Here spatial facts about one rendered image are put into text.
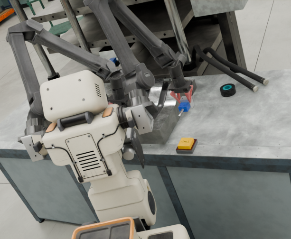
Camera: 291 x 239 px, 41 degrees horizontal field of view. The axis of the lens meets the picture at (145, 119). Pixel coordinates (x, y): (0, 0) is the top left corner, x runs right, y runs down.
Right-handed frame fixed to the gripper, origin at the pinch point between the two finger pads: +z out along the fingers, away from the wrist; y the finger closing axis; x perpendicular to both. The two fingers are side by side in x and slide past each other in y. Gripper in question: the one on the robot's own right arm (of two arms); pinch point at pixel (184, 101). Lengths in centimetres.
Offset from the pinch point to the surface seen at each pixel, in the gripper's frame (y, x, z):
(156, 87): 23.5, -17.8, 1.6
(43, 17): 125, -67, -34
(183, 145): -2.6, 18.3, 12.0
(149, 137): 16.9, 13.7, 11.1
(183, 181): 6.2, 15.0, 38.2
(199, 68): 17, -63, 16
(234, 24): 17, -147, 24
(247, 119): -25.7, -5.5, 15.3
